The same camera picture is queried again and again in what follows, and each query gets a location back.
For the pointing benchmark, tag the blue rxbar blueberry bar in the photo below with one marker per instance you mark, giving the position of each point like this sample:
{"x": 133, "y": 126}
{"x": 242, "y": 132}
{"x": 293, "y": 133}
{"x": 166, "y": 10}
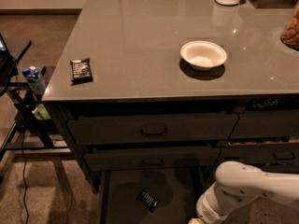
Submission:
{"x": 147, "y": 199}

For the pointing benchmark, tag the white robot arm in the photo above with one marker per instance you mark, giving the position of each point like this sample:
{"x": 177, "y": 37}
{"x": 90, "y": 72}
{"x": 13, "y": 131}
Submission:
{"x": 237, "y": 184}

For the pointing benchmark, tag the dark counter cabinet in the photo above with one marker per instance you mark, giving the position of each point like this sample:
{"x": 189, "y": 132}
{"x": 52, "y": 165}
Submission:
{"x": 167, "y": 83}

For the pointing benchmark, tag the middle left drawer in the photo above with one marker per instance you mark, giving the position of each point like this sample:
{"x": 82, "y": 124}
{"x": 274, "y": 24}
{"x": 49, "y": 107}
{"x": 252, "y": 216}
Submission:
{"x": 154, "y": 157}

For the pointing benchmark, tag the top left drawer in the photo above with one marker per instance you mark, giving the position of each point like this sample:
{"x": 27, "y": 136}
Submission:
{"x": 151, "y": 128}

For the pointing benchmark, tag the dark snack bar on counter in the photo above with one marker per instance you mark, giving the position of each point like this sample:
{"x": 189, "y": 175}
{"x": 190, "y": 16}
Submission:
{"x": 81, "y": 70}

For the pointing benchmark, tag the open bottom drawer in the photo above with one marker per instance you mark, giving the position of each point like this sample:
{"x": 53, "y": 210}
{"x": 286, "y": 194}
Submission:
{"x": 176, "y": 189}

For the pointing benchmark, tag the top right drawer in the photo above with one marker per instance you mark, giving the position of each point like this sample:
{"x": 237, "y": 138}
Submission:
{"x": 260, "y": 124}

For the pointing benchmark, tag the middle right drawer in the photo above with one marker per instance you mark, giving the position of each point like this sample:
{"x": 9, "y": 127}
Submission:
{"x": 261, "y": 154}

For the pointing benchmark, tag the white bowl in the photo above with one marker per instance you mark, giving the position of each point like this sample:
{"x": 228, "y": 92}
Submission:
{"x": 203, "y": 55}

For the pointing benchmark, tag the green packet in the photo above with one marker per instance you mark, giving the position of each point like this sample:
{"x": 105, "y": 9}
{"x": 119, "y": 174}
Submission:
{"x": 41, "y": 112}

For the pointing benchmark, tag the black side stand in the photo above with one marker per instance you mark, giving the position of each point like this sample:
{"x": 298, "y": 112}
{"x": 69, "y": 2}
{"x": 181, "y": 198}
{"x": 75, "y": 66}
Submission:
{"x": 25, "y": 102}

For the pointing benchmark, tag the jar of nuts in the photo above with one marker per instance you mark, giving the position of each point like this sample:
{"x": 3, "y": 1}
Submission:
{"x": 290, "y": 34}

